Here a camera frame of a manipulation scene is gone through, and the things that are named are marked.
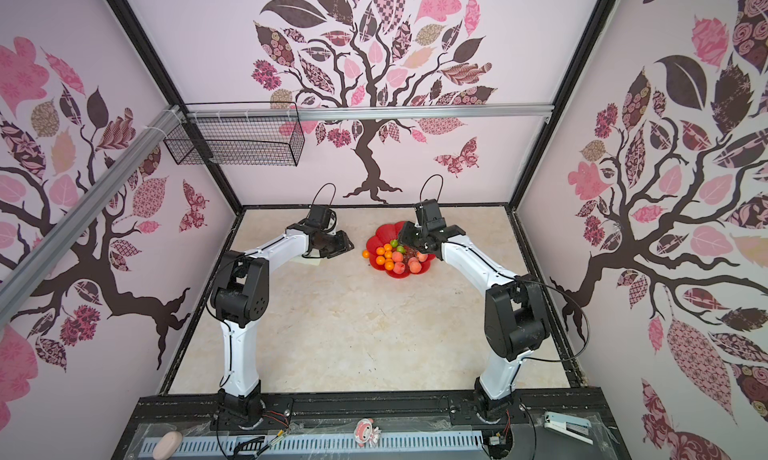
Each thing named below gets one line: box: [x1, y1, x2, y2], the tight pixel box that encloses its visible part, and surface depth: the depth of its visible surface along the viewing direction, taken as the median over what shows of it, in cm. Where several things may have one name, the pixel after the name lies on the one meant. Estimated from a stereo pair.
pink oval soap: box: [152, 431, 183, 460], surface depth 70 cm
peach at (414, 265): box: [408, 257, 422, 274], surface depth 99 cm
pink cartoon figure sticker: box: [354, 418, 382, 448], surface depth 70 cm
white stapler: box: [543, 411, 594, 445], surface depth 71 cm
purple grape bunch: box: [403, 245, 417, 265], surface depth 103 cm
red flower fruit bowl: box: [366, 221, 436, 279], surface depth 103 cm
